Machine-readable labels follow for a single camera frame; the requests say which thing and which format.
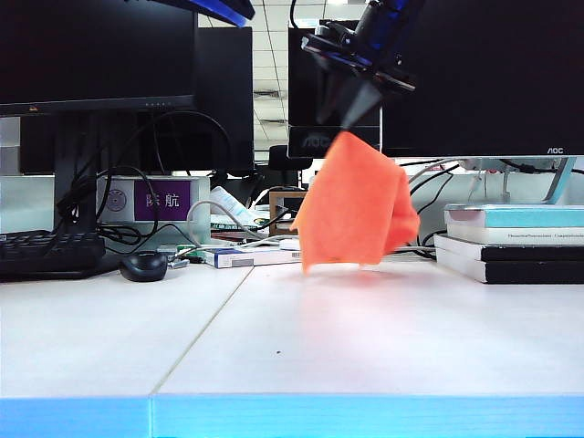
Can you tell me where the white monitor cable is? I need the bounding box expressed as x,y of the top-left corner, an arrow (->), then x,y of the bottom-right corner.
407,160 -> 460,184

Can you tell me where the silver teal monitor stand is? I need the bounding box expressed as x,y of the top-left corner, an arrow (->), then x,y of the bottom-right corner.
455,157 -> 584,206

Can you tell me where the black arched cable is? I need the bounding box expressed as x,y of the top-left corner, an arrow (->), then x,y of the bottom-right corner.
130,111 -> 232,179

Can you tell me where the grey cable with ferrite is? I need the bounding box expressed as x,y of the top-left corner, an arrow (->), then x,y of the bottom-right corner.
395,245 -> 438,257

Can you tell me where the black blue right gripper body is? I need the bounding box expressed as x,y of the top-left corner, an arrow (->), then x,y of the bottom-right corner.
300,0 -> 426,93

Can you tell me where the white blue carton box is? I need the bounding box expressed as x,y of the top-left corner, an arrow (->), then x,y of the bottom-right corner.
203,248 -> 305,270

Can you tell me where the green cover magazine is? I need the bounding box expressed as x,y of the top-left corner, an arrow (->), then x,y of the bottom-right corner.
210,220 -> 270,243

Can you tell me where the wooden frame box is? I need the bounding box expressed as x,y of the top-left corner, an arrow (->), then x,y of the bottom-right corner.
267,191 -> 308,237

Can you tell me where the black cable with plug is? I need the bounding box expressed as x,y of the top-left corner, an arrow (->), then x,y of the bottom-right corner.
496,159 -> 584,177

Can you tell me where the black monitor cable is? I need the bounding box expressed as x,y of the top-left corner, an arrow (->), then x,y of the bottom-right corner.
408,164 -> 461,261

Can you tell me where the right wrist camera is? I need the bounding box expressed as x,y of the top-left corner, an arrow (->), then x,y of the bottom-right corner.
314,20 -> 360,47

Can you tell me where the thin black cable loop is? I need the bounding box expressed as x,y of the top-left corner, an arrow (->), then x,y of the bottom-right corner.
57,166 -> 162,250

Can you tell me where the black monitor stand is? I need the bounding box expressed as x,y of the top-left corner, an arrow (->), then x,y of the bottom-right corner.
54,113 -> 124,275

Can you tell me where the robot camera usb cable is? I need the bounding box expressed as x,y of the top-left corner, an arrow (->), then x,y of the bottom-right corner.
290,0 -> 321,36

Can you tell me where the wide grey desk partition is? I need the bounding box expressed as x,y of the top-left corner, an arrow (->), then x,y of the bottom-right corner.
308,176 -> 584,247

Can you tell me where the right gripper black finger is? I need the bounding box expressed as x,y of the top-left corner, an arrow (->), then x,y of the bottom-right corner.
317,55 -> 358,128
340,80 -> 385,132

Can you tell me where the black computer mouse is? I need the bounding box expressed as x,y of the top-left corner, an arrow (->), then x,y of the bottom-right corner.
120,250 -> 169,283

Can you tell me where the small green white packet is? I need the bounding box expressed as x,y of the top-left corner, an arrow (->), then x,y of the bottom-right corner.
175,245 -> 204,264

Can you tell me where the purple name plate holder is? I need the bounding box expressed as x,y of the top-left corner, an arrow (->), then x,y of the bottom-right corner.
97,176 -> 212,227

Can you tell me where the black keyboard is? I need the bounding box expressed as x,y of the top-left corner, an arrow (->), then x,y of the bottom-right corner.
0,230 -> 107,282

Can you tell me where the narrow grey desk partition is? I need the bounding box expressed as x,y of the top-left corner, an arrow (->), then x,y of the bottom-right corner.
0,176 -> 57,235

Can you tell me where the white spine book small text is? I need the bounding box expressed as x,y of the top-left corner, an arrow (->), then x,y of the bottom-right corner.
445,226 -> 584,248

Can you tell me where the white looped cable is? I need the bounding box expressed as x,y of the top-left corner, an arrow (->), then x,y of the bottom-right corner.
186,200 -> 284,250

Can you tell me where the teal spine book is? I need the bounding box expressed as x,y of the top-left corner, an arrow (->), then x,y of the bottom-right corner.
443,203 -> 584,230

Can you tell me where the large AOC monitor silver edge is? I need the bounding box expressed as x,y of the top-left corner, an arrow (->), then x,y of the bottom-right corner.
381,0 -> 584,161

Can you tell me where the black monitor thin bezel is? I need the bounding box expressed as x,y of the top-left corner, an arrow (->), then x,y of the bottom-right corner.
0,0 -> 201,119

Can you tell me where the AOC monitor glossy black bezel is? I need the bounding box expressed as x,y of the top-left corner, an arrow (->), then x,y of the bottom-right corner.
287,20 -> 382,159

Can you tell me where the orange microfibre rag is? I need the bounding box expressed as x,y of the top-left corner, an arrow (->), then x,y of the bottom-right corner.
290,130 -> 422,276

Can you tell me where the white printed tube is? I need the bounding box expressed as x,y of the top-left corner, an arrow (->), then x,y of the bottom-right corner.
210,186 -> 250,221

